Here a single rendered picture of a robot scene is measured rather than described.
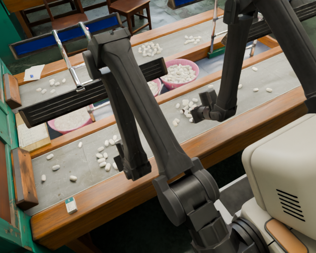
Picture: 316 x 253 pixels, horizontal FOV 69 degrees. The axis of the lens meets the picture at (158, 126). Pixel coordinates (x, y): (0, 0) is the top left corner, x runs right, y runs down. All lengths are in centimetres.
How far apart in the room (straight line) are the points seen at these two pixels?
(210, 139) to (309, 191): 80
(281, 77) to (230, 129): 58
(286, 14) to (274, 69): 102
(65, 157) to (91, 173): 18
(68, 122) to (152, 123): 101
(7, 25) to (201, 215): 345
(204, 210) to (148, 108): 22
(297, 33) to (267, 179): 39
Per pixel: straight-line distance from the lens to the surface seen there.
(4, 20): 363
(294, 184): 40
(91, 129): 128
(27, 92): 177
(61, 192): 116
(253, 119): 128
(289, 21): 69
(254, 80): 157
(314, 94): 69
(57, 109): 99
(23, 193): 109
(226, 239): 47
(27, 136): 140
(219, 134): 118
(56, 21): 336
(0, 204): 102
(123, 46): 51
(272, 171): 42
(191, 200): 45
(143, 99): 46
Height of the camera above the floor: 168
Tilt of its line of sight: 49 degrees down
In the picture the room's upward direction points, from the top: 7 degrees counter-clockwise
